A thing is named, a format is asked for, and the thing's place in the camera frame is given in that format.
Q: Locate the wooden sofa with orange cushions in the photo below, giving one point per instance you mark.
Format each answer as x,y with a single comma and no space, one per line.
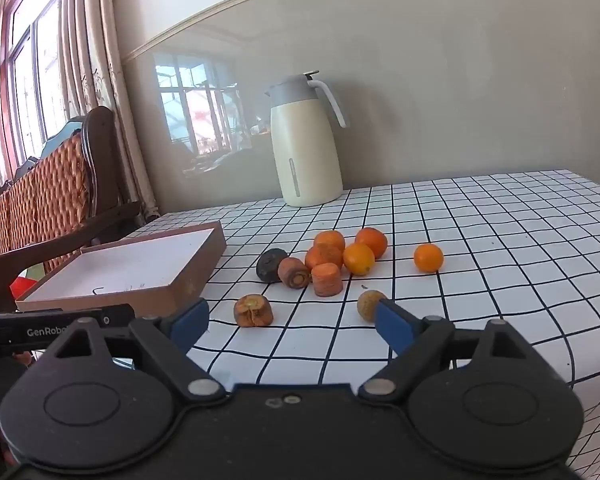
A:
50,195

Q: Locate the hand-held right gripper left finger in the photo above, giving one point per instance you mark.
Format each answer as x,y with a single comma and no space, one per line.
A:
192,322

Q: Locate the window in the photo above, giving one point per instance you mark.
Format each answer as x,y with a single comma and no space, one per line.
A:
35,75

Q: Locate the carrot piece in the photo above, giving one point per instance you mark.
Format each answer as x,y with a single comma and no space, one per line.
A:
253,310
320,258
294,272
326,280

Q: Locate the white checked tablecloth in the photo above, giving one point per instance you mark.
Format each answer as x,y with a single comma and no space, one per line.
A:
505,260

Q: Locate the orange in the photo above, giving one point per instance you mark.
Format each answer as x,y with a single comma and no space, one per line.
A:
358,259
371,241
428,257
330,239

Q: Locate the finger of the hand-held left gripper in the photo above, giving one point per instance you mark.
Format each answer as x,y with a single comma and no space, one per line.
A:
117,316

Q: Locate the cream thermos jug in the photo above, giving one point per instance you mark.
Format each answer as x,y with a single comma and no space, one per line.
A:
305,155

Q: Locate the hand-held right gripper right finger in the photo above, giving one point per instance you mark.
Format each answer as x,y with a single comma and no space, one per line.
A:
395,325

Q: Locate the brown cardboard box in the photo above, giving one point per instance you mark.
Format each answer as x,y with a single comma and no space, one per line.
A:
125,265

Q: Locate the red plastic bag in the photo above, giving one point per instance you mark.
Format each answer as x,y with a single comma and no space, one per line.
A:
22,287

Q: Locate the beige embroidered curtain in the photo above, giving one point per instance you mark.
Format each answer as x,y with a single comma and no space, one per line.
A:
105,85

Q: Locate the dark shrivelled fruit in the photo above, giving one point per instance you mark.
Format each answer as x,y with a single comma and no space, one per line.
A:
269,266

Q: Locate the small brown fruit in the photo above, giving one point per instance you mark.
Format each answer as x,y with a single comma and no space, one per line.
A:
366,306

